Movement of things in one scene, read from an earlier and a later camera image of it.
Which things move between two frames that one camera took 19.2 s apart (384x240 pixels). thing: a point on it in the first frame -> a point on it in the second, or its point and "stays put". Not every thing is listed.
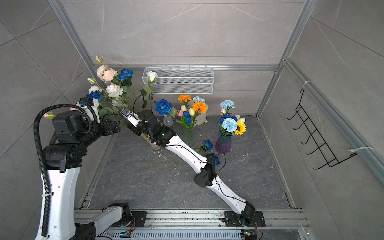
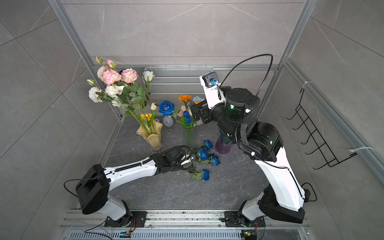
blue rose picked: x=216 y=159 stays put
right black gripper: x=135 y=130 -> x=205 y=111
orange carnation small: x=184 y=98 stays put
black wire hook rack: x=315 y=137 stays put
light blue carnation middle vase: x=196 y=98 stays put
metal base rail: x=206 y=225 stays put
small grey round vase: x=168 y=121 stays put
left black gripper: x=115 y=128 -> x=177 y=168
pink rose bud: x=49 y=115 -> x=111 y=64
